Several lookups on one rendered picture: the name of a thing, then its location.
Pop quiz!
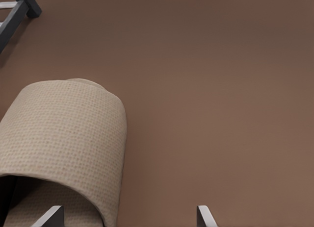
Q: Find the beige woven slipper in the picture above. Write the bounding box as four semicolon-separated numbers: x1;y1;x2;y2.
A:
0;77;128;227

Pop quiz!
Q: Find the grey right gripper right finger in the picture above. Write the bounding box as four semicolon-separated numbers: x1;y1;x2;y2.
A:
196;205;217;227

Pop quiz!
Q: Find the dark grey shoe rack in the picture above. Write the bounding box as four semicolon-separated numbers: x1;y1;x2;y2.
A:
0;0;43;55

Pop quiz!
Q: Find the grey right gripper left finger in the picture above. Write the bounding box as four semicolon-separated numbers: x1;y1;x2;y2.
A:
31;205;65;227

